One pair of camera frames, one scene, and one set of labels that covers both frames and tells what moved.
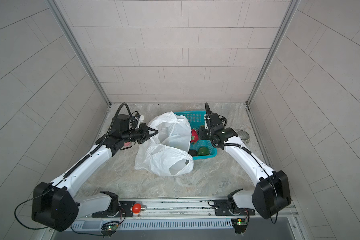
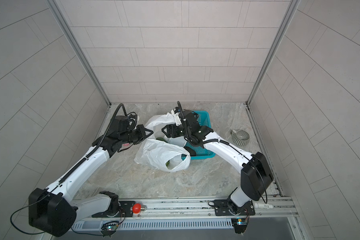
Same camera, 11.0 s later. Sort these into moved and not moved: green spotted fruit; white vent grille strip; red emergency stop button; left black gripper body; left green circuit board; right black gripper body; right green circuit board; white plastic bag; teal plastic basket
Moved: white plastic bag; green spotted fruit; right black gripper body
Not moved: left green circuit board; white vent grille strip; teal plastic basket; right green circuit board; red emergency stop button; left black gripper body
